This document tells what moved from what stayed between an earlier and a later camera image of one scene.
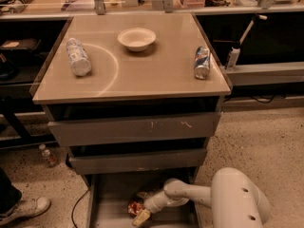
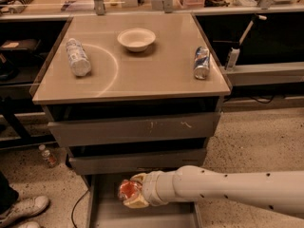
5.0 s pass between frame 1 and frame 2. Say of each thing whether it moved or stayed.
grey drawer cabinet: stayed
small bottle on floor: stayed
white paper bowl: stayed
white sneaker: stayed
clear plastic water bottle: stayed
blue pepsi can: stayed
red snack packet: moved
